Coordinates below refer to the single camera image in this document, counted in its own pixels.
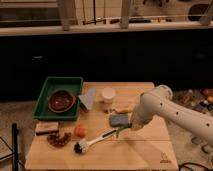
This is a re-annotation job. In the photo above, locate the green pepper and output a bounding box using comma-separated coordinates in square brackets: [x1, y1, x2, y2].
[116, 123, 132, 138]

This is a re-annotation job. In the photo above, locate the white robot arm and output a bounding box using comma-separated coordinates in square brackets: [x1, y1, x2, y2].
[131, 85, 213, 146]

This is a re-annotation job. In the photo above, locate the white paper cup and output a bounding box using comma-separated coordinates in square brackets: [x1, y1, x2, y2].
[101, 87, 116, 104]

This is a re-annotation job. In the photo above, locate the yellow banana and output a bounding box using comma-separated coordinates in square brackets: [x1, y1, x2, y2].
[114, 105, 133, 114]

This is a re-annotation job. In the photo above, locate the blue sponge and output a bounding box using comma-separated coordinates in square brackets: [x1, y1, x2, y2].
[109, 114, 128, 127]

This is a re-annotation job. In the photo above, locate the orange tomato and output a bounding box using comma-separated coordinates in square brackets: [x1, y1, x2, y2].
[74, 124, 87, 138]

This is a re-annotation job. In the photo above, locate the white dish brush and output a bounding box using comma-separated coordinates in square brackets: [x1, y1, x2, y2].
[74, 129, 117, 154]

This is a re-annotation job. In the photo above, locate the brown wooden bowl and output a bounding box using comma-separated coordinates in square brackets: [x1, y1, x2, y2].
[48, 90, 76, 113]

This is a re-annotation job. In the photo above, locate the dark red grape bunch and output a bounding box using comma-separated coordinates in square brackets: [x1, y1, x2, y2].
[47, 133, 71, 148]

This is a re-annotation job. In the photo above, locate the green plastic tray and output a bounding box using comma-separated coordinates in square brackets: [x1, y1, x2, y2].
[33, 77, 83, 121]

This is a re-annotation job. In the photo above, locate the small wooden block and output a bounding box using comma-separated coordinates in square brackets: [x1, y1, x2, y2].
[35, 122, 59, 135]

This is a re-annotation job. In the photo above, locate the black stand left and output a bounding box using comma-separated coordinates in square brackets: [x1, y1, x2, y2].
[12, 123, 19, 171]

